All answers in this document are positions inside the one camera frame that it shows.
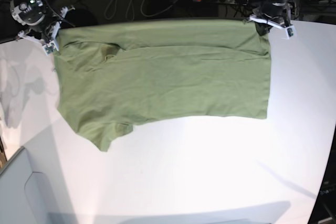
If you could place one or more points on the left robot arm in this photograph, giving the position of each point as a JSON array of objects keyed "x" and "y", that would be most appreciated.
[{"x": 273, "y": 14}]

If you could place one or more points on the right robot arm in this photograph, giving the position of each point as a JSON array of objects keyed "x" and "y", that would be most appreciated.
[{"x": 41, "y": 20}]

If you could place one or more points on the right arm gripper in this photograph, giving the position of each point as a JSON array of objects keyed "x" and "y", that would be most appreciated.
[{"x": 41, "y": 21}]

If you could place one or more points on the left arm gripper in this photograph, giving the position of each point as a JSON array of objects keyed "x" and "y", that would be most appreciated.
[{"x": 272, "y": 14}]

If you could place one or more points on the green T-shirt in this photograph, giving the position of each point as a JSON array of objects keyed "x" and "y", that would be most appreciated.
[{"x": 115, "y": 77}]

